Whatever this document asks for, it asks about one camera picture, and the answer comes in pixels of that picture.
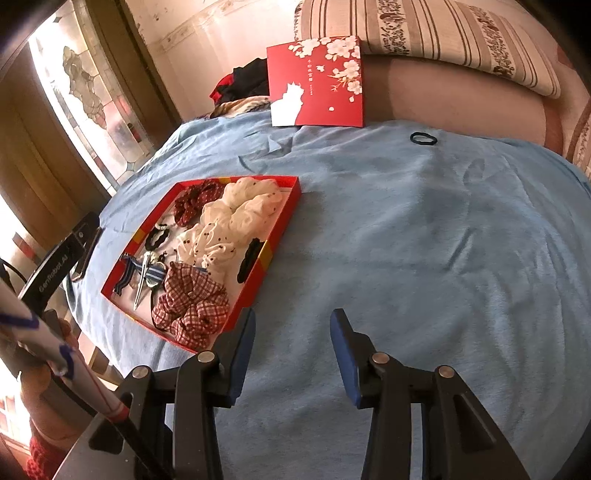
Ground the red floral box lid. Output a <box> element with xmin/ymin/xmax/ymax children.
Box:
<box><xmin>266</xmin><ymin>35</ymin><xmax>365</xmax><ymax>128</ymax></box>

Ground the wooden door frame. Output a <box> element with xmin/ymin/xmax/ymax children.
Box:
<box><xmin>0</xmin><ymin>0</ymin><xmax>183</xmax><ymax>259</ymax></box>

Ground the striped floral cushion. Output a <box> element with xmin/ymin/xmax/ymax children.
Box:
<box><xmin>566</xmin><ymin>115</ymin><xmax>591</xmax><ymax>181</ymax></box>
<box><xmin>294</xmin><ymin>0</ymin><xmax>563</xmax><ymax>99</ymax></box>

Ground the white cherry print scrunchie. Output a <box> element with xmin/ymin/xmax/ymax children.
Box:
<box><xmin>175</xmin><ymin>222</ymin><xmax>252</xmax><ymax>278</ymax></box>

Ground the red polka dot scrunchie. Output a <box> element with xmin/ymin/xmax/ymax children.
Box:
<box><xmin>173</xmin><ymin>180</ymin><xmax>227</xmax><ymax>227</ymax></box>

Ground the thick black hair tie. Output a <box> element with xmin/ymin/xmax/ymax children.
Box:
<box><xmin>236</xmin><ymin>237</ymin><xmax>265</xmax><ymax>284</ymax></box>

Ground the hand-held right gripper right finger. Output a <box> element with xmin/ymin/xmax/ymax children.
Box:
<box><xmin>329</xmin><ymin>308</ymin><xmax>532</xmax><ymax>480</ymax></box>

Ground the striped bow hair clip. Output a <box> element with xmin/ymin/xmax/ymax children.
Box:
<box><xmin>112</xmin><ymin>250</ymin><xmax>168</xmax><ymax>311</ymax></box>

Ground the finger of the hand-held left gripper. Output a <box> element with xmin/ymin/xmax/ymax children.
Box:
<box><xmin>69</xmin><ymin>211</ymin><xmax>103</xmax><ymax>283</ymax></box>

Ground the red cardboard box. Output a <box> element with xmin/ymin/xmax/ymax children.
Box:
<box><xmin>100</xmin><ymin>174</ymin><xmax>302</xmax><ymax>355</ymax></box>

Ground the pink sofa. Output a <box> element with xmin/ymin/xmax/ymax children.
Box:
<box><xmin>362</xmin><ymin>53</ymin><xmax>566</xmax><ymax>160</ymax></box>

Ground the red plaid scrunchie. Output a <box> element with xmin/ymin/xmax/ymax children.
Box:
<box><xmin>151</xmin><ymin>262</ymin><xmax>230</xmax><ymax>349</ymax></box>

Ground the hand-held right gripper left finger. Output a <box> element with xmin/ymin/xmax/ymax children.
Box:
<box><xmin>53</xmin><ymin>307</ymin><xmax>257</xmax><ymax>480</ymax></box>

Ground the white sleeved cable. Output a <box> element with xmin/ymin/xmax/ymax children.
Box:
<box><xmin>0</xmin><ymin>272</ymin><xmax>171</xmax><ymax>480</ymax></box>

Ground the cream organza scrunchie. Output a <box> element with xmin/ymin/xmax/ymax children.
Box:
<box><xmin>201</xmin><ymin>176</ymin><xmax>284</xmax><ymax>241</ymax></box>

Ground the dark clothing pile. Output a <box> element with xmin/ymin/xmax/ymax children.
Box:
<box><xmin>210</xmin><ymin>58</ymin><xmax>273</xmax><ymax>120</ymax></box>

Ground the black ruffled hair tie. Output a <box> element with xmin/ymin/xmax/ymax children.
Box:
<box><xmin>144</xmin><ymin>228</ymin><xmax>172</xmax><ymax>250</ymax></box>

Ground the person's left hand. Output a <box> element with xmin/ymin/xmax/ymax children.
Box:
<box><xmin>18</xmin><ymin>309</ymin><xmax>100</xmax><ymax>444</ymax></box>

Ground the blue blanket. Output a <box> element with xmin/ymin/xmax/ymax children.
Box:
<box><xmin>65</xmin><ymin>111</ymin><xmax>591</xmax><ymax>480</ymax></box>

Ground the stained glass door panel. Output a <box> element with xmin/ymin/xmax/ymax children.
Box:
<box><xmin>28</xmin><ymin>9</ymin><xmax>158</xmax><ymax>195</ymax></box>

